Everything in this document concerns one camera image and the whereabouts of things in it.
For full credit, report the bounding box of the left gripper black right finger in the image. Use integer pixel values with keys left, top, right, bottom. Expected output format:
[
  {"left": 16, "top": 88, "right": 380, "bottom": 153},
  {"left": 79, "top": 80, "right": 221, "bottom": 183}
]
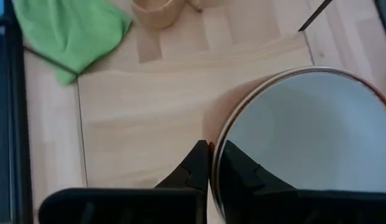
[{"left": 218, "top": 139, "right": 298, "bottom": 200}]

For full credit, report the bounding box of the red mug white handle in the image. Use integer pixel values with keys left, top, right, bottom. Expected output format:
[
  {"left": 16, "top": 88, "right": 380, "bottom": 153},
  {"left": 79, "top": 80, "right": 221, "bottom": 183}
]
[{"left": 202, "top": 65, "right": 386, "bottom": 224}]

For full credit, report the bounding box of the black metal frame shelf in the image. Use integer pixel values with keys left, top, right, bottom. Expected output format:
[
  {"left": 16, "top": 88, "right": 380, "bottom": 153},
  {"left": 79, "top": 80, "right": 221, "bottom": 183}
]
[{"left": 23, "top": 0, "right": 334, "bottom": 224}]

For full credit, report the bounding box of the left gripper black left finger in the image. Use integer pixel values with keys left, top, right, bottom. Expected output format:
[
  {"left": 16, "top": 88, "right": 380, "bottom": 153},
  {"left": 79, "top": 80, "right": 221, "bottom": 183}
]
[{"left": 154, "top": 139, "right": 211, "bottom": 193}]

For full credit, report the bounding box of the black table edge frame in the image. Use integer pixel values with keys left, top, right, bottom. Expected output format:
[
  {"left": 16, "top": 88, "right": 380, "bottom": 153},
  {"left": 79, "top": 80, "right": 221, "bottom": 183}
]
[{"left": 0, "top": 0, "right": 34, "bottom": 224}]

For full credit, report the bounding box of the wooden block with holes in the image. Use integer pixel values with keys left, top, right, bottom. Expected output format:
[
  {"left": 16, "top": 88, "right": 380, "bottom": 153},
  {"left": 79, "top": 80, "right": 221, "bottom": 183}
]
[{"left": 130, "top": 0, "right": 187, "bottom": 31}]

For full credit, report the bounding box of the green cloth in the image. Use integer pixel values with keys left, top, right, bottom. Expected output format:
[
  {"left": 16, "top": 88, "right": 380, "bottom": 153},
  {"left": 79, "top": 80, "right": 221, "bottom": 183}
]
[{"left": 12, "top": 0, "right": 133, "bottom": 85}]

